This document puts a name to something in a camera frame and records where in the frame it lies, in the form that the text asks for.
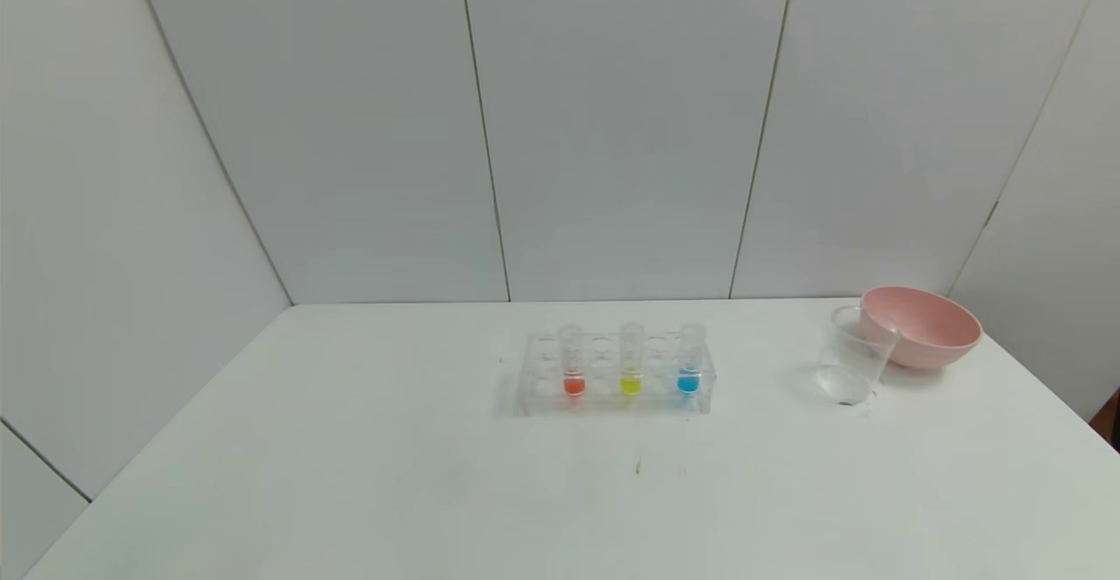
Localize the test tube with red pigment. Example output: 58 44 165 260
558 324 586 399

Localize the test tube with blue pigment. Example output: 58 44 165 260
677 323 706 396

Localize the test tube with yellow pigment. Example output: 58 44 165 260
619 322 646 397

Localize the clear plastic test tube rack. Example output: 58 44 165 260
516 330 718 416

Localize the clear plastic beaker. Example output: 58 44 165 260
815 304 901 407

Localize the pink bowl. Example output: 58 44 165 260
859 286 984 370

